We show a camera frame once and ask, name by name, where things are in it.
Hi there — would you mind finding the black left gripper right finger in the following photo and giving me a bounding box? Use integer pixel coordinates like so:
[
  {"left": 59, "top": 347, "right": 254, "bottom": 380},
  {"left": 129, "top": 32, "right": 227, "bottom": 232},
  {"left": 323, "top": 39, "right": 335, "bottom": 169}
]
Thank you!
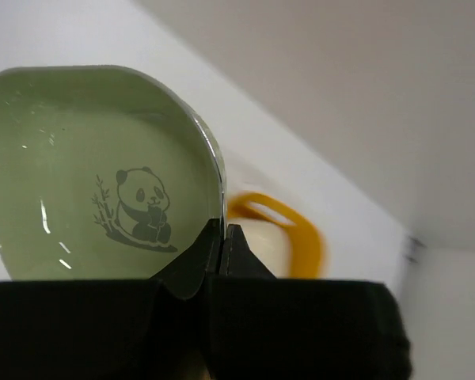
[{"left": 205, "top": 225, "right": 412, "bottom": 379}]

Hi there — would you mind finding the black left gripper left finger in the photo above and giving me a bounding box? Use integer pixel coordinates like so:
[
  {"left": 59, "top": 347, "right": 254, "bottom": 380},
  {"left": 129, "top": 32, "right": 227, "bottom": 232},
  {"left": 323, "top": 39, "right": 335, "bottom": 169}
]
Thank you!
[{"left": 0, "top": 218, "right": 221, "bottom": 379}]

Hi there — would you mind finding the green panda plate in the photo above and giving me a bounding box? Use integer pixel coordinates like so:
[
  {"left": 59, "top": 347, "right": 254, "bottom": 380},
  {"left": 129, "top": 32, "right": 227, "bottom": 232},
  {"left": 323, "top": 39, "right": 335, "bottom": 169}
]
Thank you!
[{"left": 0, "top": 66, "right": 226, "bottom": 299}]

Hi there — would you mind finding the yellow plastic bin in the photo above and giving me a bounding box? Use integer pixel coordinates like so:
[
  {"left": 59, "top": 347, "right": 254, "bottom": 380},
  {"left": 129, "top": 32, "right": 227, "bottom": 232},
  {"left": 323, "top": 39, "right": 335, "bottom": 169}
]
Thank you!
[{"left": 226, "top": 192, "right": 328, "bottom": 279}]

